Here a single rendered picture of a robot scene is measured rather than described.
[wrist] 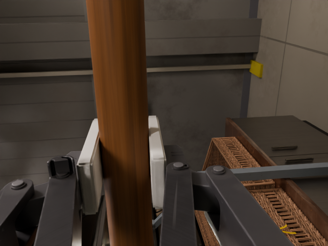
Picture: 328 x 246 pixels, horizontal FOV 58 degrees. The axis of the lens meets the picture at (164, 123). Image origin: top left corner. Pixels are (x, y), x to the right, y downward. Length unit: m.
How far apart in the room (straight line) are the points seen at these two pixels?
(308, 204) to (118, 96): 1.12
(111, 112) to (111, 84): 0.02
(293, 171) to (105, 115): 1.23
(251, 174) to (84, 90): 2.12
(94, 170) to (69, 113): 2.99
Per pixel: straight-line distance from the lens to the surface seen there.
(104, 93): 0.16
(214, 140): 1.81
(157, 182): 0.15
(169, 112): 3.09
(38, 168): 3.50
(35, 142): 3.36
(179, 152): 0.17
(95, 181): 0.16
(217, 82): 3.10
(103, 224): 1.74
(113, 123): 0.17
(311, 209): 1.23
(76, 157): 0.18
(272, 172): 1.32
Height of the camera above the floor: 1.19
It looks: 5 degrees down
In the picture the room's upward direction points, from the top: 93 degrees counter-clockwise
